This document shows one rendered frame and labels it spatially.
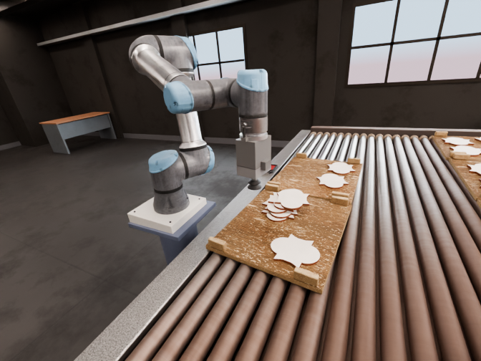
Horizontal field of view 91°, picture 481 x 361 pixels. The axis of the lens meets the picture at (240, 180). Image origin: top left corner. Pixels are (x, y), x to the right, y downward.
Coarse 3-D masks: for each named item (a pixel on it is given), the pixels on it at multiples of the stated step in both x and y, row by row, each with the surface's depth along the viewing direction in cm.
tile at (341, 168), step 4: (332, 164) 118; (336, 164) 117; (340, 164) 117; (344, 164) 116; (332, 168) 113; (336, 168) 113; (340, 168) 112; (344, 168) 112; (348, 168) 112; (336, 172) 109; (340, 172) 109; (344, 172) 108; (348, 172) 108; (352, 172) 110
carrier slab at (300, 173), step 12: (288, 168) 120; (300, 168) 118; (312, 168) 117; (324, 168) 116; (360, 168) 112; (276, 180) 108; (288, 180) 107; (300, 180) 106; (312, 180) 105; (348, 180) 102; (312, 192) 96; (324, 192) 95; (348, 192) 93
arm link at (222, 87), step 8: (208, 80) 61; (216, 80) 62; (224, 80) 63; (232, 80) 62; (216, 88) 60; (224, 88) 61; (216, 96) 60; (224, 96) 62; (216, 104) 62; (224, 104) 64; (232, 104) 63
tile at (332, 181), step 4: (324, 176) 106; (328, 176) 106; (332, 176) 105; (336, 176) 105; (340, 176) 105; (320, 180) 103; (324, 180) 102; (328, 180) 102; (332, 180) 102; (336, 180) 101; (340, 180) 101; (344, 180) 101; (320, 184) 100; (324, 184) 100; (328, 184) 99; (332, 184) 99; (336, 184) 98; (340, 184) 98; (344, 184) 99; (348, 184) 99; (332, 188) 97; (336, 188) 96
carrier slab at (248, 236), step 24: (264, 192) 99; (240, 216) 84; (264, 216) 83; (312, 216) 81; (336, 216) 80; (240, 240) 73; (264, 240) 72; (312, 240) 70; (336, 240) 69; (264, 264) 63; (288, 264) 62; (312, 288) 56
